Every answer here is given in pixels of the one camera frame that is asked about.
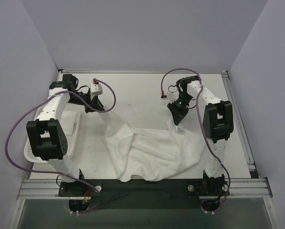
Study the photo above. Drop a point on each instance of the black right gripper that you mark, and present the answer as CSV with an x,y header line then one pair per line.
x,y
178,110

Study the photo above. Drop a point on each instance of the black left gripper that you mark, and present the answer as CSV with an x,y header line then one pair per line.
x,y
93,105

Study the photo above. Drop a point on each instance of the white towel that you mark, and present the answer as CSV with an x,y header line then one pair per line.
x,y
67,121
152,154

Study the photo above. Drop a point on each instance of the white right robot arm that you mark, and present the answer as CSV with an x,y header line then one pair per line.
x,y
216,121

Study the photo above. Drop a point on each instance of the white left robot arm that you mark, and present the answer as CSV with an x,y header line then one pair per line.
x,y
46,136

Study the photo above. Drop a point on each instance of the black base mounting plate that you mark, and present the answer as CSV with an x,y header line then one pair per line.
x,y
140,194

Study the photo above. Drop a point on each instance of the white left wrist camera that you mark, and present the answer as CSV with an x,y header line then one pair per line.
x,y
96,89

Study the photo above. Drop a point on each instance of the aluminium front rail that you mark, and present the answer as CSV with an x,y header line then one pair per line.
x,y
239,188

